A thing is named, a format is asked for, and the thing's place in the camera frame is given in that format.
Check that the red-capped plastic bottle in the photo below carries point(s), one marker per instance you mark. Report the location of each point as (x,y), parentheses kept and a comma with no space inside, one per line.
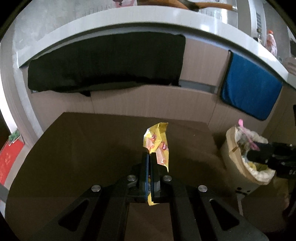
(271,43)

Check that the dark sauce bottle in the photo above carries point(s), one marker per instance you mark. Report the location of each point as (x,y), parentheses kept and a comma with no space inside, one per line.
(259,37)

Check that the white trash bin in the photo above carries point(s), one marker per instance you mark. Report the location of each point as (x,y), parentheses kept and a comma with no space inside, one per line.
(242,183)

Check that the red floor mat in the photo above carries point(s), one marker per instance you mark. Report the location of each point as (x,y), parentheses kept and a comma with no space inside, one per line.
(9,153)

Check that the black hanging cloth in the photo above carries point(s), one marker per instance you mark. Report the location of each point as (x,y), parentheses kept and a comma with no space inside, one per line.
(110,62)

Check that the black wok with handle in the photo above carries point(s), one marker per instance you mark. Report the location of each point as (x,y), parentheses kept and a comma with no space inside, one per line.
(187,4)

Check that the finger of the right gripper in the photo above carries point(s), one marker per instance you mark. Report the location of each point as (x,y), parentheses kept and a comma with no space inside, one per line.
(275,147)
(262,157)

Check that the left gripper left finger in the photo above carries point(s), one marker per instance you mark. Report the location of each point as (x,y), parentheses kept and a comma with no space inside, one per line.
(144,177)

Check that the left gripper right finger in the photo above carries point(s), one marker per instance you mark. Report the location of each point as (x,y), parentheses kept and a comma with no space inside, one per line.
(155,179)

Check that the yellow chips bag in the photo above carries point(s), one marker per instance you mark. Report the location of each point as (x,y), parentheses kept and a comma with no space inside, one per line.
(155,141)

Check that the blue hanging towel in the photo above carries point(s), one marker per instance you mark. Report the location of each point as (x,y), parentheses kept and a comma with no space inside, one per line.
(249,87)

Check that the pink dish basket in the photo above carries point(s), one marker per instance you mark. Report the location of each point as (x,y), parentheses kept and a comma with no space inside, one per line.
(290,65)

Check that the pink candy wrapper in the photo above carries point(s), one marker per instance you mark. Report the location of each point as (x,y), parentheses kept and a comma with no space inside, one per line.
(253,146)

